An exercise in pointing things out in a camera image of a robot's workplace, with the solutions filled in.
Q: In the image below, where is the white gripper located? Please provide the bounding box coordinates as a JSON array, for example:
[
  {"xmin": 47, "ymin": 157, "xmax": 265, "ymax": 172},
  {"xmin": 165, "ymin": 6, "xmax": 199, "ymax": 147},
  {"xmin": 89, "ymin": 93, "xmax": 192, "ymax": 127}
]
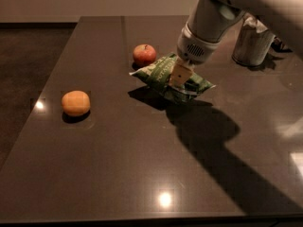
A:
[{"xmin": 169, "ymin": 23, "xmax": 221, "ymax": 87}]

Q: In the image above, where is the green jalapeno chip bag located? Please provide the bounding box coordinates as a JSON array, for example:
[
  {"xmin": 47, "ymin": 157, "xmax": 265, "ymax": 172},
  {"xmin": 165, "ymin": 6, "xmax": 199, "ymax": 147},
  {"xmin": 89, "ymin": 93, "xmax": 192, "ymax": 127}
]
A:
[{"xmin": 131, "ymin": 53, "xmax": 214, "ymax": 103}]

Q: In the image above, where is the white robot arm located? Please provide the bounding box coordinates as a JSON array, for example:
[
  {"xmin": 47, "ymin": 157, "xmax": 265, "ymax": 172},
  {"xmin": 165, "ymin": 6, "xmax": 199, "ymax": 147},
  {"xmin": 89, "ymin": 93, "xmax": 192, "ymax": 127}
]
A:
[{"xmin": 169, "ymin": 0, "xmax": 303, "ymax": 87}]

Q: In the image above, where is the red apple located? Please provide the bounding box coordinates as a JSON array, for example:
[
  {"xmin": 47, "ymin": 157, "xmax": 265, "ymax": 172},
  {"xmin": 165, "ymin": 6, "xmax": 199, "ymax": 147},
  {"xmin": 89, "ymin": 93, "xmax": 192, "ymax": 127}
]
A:
[{"xmin": 133, "ymin": 44, "xmax": 156, "ymax": 67}]

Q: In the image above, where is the metal cup holder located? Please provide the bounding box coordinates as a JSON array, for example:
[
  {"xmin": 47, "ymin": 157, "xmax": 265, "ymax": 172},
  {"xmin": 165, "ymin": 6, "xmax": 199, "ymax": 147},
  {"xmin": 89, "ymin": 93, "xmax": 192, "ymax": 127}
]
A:
[{"xmin": 232, "ymin": 23, "xmax": 275, "ymax": 67}]

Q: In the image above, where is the orange fruit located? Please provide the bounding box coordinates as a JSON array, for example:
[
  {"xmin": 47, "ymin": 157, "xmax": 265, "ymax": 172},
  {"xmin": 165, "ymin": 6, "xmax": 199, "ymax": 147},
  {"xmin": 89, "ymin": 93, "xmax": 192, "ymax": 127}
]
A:
[{"xmin": 62, "ymin": 91, "xmax": 91, "ymax": 116}]

